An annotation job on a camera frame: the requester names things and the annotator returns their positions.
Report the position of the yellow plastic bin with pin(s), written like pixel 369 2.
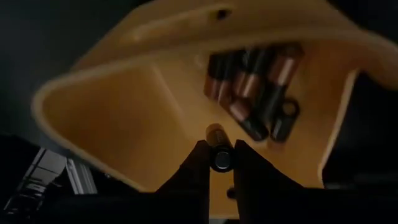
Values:
pixel 124 118

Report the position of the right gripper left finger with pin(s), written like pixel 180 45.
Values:
pixel 192 174

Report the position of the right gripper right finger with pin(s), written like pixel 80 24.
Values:
pixel 258 177

